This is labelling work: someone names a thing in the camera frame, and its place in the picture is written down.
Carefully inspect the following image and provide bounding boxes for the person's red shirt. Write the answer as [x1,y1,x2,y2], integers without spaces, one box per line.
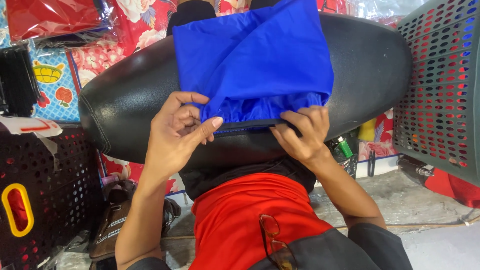
[188,172,334,270]

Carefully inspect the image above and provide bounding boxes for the green lighter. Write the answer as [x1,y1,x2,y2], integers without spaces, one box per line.
[336,136,354,159]

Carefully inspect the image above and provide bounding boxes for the person's right hand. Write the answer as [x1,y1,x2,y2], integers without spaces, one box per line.
[270,105,331,168]

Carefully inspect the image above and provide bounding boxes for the blue fruit print mat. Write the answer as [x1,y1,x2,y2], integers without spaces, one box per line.
[27,40,82,123]

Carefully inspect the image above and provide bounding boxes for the bundle of black strips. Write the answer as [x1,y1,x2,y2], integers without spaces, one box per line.
[0,46,41,118]

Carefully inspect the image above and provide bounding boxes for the black scissors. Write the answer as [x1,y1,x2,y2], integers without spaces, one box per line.
[367,149,377,178]

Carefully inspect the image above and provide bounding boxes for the black leather motorcycle seat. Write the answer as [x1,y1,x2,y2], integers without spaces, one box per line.
[78,13,413,168]

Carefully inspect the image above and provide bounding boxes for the metal tool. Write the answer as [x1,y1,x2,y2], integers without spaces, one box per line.
[397,157,436,178]

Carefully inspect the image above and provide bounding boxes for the brown sandal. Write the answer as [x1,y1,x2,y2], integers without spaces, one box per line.
[89,179,137,263]

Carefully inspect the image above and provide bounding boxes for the brown framed eyeglasses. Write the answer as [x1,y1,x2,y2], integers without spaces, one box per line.
[258,214,299,270]

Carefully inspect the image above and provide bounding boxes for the blue fabric cover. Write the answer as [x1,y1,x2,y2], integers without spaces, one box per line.
[172,0,335,134]

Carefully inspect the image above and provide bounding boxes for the black perforated basket yellow handle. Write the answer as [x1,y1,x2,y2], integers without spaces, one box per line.
[0,124,103,270]

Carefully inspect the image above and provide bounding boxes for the grey perforated plastic basket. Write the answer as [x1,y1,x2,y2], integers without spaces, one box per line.
[392,0,480,187]

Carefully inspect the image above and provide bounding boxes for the white paper label red marks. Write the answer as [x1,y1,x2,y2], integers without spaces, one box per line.
[0,115,64,138]

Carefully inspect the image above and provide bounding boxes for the red cloth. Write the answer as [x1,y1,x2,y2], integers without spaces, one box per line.
[424,168,480,209]

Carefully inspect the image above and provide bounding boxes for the clear plastic wrapped packets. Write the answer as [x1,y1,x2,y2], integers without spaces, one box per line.
[318,0,429,20]

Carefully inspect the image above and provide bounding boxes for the red packet in clear plastic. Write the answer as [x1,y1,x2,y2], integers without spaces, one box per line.
[5,0,114,45]

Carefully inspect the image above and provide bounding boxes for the person's left hand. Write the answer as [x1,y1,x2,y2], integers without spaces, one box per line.
[144,92,225,180]

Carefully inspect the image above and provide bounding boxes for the crumpled clear plastic bag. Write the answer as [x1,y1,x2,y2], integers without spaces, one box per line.
[325,138,359,178]

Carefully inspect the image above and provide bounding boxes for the person's black trousers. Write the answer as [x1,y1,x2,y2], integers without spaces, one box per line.
[179,155,318,202]

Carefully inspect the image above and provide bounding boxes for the red floral mat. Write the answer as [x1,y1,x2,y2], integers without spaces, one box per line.
[67,0,253,95]

